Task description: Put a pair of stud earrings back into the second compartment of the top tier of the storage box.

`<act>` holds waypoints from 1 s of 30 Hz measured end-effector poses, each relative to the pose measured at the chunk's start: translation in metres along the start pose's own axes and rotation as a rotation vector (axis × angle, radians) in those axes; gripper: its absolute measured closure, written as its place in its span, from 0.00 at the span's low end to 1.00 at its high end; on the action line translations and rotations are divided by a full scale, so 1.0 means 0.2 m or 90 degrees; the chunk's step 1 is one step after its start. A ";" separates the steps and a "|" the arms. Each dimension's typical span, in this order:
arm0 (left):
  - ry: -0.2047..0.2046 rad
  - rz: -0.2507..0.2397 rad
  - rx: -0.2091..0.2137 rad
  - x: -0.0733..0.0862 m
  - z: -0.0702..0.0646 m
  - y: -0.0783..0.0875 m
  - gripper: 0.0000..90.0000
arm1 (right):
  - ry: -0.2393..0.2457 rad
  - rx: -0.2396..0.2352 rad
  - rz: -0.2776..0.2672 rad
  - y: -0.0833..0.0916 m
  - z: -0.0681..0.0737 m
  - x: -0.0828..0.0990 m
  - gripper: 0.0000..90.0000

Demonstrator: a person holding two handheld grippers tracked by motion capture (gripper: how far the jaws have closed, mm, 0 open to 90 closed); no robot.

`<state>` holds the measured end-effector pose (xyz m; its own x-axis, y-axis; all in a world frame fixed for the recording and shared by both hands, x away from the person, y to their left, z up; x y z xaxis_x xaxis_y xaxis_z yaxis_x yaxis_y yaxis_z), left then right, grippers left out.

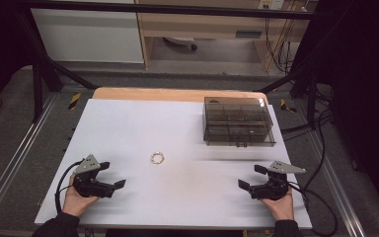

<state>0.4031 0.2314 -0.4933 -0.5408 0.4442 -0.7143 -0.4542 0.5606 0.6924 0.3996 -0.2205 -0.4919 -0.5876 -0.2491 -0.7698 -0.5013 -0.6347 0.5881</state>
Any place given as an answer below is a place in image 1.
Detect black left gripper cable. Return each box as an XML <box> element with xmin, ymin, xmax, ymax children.
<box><xmin>54</xmin><ymin>159</ymin><xmax>84</xmax><ymax>214</ymax></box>

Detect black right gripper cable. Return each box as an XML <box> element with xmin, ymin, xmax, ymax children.
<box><xmin>288</xmin><ymin>181</ymin><xmax>339</xmax><ymax>237</ymax></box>

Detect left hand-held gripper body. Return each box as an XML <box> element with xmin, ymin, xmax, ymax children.
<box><xmin>72</xmin><ymin>153</ymin><xmax>116</xmax><ymax>198</ymax></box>

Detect black curtain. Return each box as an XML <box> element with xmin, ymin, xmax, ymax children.
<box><xmin>0</xmin><ymin>0</ymin><xmax>38</xmax><ymax>118</ymax></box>
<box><xmin>292</xmin><ymin>0</ymin><xmax>379</xmax><ymax>215</ymax></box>

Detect aluminium floor rail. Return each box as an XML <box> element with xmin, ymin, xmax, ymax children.
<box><xmin>308</xmin><ymin>130</ymin><xmax>367</xmax><ymax>237</ymax></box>
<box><xmin>0</xmin><ymin>93</ymin><xmax>59</xmax><ymax>225</ymax></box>

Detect clear smoky plastic drawer box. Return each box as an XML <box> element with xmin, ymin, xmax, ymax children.
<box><xmin>202</xmin><ymin>96</ymin><xmax>277</xmax><ymax>148</ymax></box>

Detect person's right hand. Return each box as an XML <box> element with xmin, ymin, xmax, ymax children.
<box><xmin>262</xmin><ymin>189</ymin><xmax>295</xmax><ymax>222</ymax></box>

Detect bundle of hanging cables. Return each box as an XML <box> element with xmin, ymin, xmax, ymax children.
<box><xmin>264</xmin><ymin>17</ymin><xmax>299</xmax><ymax>75</ymax></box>

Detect white power strip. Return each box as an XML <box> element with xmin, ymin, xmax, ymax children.
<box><xmin>257</xmin><ymin>0</ymin><xmax>286</xmax><ymax>11</ymax></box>

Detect office chair wheel base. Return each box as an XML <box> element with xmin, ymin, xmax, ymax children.
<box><xmin>162</xmin><ymin>36</ymin><xmax>198</xmax><ymax>52</ymax></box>

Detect white cabinet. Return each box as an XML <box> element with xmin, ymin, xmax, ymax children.
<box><xmin>30</xmin><ymin>7</ymin><xmax>145</xmax><ymax>64</ymax></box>

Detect black metal frame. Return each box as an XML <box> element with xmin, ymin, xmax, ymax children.
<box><xmin>11</xmin><ymin>0</ymin><xmax>335</xmax><ymax>123</ymax></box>

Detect gold bracelet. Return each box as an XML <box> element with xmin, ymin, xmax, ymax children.
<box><xmin>149</xmin><ymin>151</ymin><xmax>166</xmax><ymax>166</ymax></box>

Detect white board table cover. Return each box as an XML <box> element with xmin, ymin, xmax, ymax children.
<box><xmin>34</xmin><ymin>98</ymin><xmax>314</xmax><ymax>231</ymax></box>

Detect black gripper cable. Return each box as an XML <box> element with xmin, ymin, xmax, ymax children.
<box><xmin>288</xmin><ymin>181</ymin><xmax>339</xmax><ymax>237</ymax></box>
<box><xmin>54</xmin><ymin>159</ymin><xmax>84</xmax><ymax>214</ymax></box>

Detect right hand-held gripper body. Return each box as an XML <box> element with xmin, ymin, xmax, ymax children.
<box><xmin>249</xmin><ymin>160</ymin><xmax>307</xmax><ymax>201</ymax></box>

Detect black floor cables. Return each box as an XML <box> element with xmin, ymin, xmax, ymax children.
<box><xmin>279</xmin><ymin>93</ymin><xmax>335</xmax><ymax>198</ymax></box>

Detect light wooden desk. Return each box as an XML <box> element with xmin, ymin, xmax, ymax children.
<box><xmin>134</xmin><ymin>0</ymin><xmax>319</xmax><ymax>69</ymax></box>

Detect person's left hand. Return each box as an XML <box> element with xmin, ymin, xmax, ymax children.
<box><xmin>61</xmin><ymin>174</ymin><xmax>101</xmax><ymax>218</ymax></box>

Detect yellow black striped tape marker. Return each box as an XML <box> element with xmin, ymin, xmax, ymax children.
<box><xmin>279</xmin><ymin>98</ymin><xmax>298</xmax><ymax>114</ymax></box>
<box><xmin>67</xmin><ymin>92</ymin><xmax>82</xmax><ymax>112</ymax></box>

